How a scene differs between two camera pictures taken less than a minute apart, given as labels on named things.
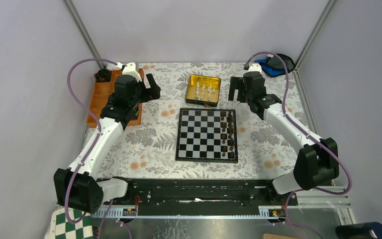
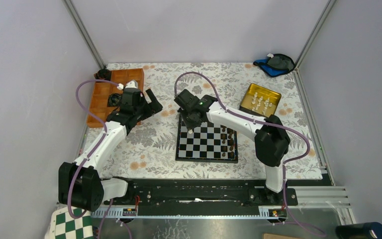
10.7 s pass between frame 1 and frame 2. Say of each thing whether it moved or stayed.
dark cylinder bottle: stayed
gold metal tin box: moved
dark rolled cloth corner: stayed
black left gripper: moved
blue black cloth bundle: stayed
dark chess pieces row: stayed
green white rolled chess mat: stayed
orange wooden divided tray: stayed
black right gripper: moved
